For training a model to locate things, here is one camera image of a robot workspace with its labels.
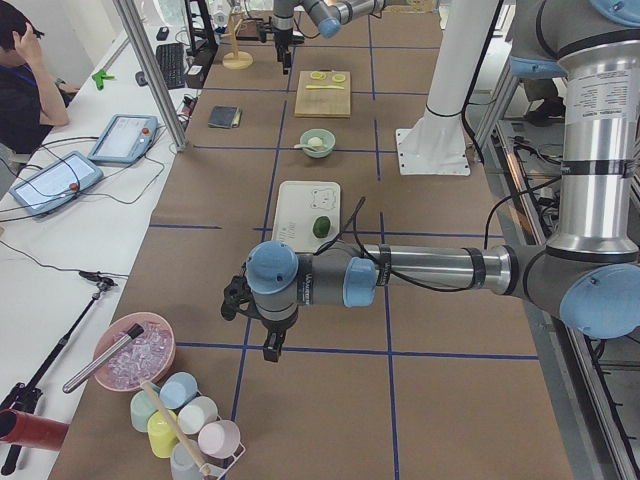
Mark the pink bowl with ice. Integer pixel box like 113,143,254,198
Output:
94,312,176,392

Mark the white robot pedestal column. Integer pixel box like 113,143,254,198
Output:
424,0,506,119

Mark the white cup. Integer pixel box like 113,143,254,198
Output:
178,395,218,435

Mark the far teach pendant tablet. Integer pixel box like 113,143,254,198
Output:
88,114,159,165

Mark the black keyboard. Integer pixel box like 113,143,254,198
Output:
155,43,186,90

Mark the near teach pendant tablet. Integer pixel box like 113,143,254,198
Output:
9,151,103,216

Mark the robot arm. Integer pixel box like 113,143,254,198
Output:
221,1,639,362
270,0,394,75

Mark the pink cup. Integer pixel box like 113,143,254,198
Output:
198,420,241,459

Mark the wooden mug tree stand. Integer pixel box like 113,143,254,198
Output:
222,6,253,70

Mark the wooden cutting board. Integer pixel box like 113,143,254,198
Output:
294,70,352,118

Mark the grey cup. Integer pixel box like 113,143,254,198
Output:
170,443,203,480

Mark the yellow plastic knife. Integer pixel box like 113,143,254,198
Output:
305,84,344,90

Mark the metal rod in bowl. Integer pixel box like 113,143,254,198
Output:
62,323,144,394

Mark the yellow cup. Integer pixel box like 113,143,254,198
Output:
147,411,179,459

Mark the green avocado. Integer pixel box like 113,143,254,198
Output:
312,215,332,239

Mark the seated person in black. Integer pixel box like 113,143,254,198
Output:
1,1,79,155

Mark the dark wooden tray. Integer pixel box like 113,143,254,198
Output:
235,19,263,41

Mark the teach pendant tablet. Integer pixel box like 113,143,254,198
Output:
88,114,159,165
9,151,103,216

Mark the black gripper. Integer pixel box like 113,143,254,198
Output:
261,314,298,362
273,28,292,75

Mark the blue cup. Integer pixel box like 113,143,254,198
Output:
159,371,198,409

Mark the green clamp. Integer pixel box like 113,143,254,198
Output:
91,69,115,91

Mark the mint green cup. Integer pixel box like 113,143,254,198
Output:
129,390,157,433

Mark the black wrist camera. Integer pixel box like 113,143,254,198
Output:
256,17,275,43
220,275,253,321

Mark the white bear serving tray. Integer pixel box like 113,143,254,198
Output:
271,181,341,253

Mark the red cylinder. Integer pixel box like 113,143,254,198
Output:
1,409,69,451

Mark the aluminium frame post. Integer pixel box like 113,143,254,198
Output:
113,0,187,152

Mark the black tripod stick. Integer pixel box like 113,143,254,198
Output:
0,270,119,475

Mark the light green bowl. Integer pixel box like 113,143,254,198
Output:
299,128,336,159

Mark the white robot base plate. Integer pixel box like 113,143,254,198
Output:
395,125,471,176

